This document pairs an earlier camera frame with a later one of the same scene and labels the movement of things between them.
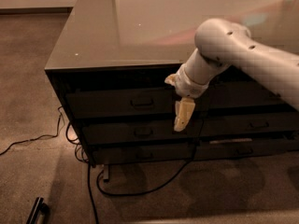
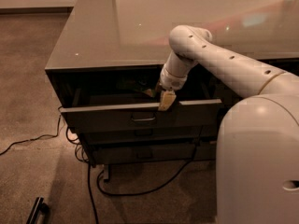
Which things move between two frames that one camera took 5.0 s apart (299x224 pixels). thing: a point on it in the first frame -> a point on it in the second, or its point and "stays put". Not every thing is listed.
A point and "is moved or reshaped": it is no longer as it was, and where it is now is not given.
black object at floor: [39, 213] stays put
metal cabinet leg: [106, 173] stays put
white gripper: [189, 87] -> [171, 81]
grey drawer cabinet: [117, 45] stays put
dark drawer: [159, 103] is moved or reshaped
